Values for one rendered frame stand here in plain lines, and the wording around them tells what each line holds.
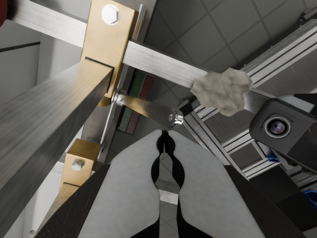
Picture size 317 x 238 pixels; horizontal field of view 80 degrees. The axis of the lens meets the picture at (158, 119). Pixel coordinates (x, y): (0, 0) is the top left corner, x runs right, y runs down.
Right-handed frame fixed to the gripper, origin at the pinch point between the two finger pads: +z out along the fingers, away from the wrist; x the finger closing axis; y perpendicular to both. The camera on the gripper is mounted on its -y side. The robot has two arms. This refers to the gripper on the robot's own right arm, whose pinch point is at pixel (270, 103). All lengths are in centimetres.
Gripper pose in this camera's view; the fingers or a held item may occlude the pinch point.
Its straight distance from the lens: 37.0
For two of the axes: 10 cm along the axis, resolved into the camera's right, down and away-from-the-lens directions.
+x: 3.6, -8.3, -4.3
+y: 9.3, 3.2, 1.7
